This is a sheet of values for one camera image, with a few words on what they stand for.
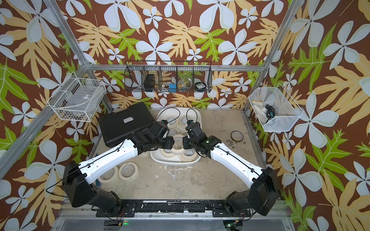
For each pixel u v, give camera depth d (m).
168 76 0.98
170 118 1.11
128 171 0.88
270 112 0.81
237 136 1.04
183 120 1.11
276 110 0.83
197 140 0.59
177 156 0.92
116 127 1.06
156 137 0.59
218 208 0.75
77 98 0.78
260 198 0.39
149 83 0.99
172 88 0.94
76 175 0.46
